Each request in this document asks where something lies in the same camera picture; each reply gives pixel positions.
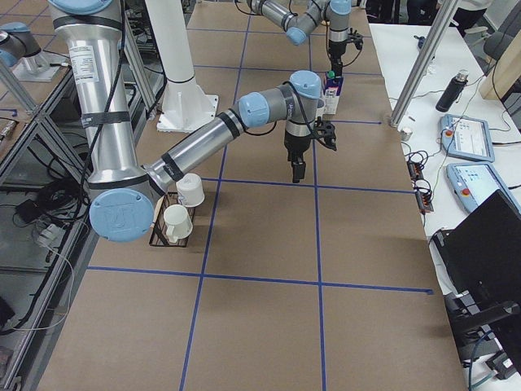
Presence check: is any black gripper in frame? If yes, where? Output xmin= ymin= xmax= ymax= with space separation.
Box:
xmin=284 ymin=131 xmax=311 ymax=183
xmin=327 ymin=40 xmax=346 ymax=77

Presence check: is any blue milk carton green cap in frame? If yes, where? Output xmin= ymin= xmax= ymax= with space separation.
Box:
xmin=322 ymin=70 xmax=344 ymax=115

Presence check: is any white ceramic mug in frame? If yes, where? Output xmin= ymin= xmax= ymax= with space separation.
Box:
xmin=316 ymin=99 xmax=326 ymax=117

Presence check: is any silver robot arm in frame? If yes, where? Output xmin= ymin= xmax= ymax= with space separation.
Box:
xmin=247 ymin=0 xmax=354 ymax=77
xmin=49 ymin=1 xmax=322 ymax=242

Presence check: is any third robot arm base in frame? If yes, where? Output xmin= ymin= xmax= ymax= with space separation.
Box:
xmin=1 ymin=22 xmax=69 ymax=82

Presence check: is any small metal cup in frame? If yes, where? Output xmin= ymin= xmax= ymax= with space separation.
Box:
xmin=400 ymin=127 xmax=413 ymax=142

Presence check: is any white paper cup upper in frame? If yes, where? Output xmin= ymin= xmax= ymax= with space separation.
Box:
xmin=176 ymin=173 xmax=205 ymax=208

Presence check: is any white paper cup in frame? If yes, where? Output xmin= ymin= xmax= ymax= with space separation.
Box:
xmin=176 ymin=173 xmax=205 ymax=208
xmin=163 ymin=204 xmax=193 ymax=243

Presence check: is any white paper cup lower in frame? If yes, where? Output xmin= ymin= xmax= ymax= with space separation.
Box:
xmin=163 ymin=204 xmax=193 ymax=243

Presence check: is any black water bottle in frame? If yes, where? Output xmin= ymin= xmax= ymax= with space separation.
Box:
xmin=435 ymin=69 xmax=469 ymax=112

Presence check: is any black power strip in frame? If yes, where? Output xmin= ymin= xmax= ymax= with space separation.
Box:
xmin=407 ymin=161 xmax=434 ymax=215

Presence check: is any far teach pendant tablet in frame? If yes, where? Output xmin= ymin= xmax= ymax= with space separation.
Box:
xmin=440 ymin=114 xmax=495 ymax=162

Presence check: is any teach pendant tablet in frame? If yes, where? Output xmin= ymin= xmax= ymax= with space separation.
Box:
xmin=440 ymin=114 xmax=495 ymax=162
xmin=446 ymin=162 xmax=508 ymax=213

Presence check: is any near teach pendant tablet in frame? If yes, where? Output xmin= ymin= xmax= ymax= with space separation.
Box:
xmin=446 ymin=162 xmax=508 ymax=213

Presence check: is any black laptop screen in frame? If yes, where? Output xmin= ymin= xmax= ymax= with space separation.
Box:
xmin=433 ymin=190 xmax=520 ymax=368

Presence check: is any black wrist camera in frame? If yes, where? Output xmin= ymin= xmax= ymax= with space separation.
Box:
xmin=314 ymin=117 xmax=337 ymax=151
xmin=348 ymin=28 xmax=364 ymax=51

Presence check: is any aluminium frame post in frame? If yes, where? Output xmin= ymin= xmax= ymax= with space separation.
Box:
xmin=389 ymin=0 xmax=459 ymax=128

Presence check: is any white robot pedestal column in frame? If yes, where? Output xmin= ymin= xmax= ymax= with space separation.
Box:
xmin=151 ymin=1 xmax=219 ymax=133

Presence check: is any black wire cup rack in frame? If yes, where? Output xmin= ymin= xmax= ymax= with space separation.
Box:
xmin=148 ymin=191 xmax=195 ymax=248

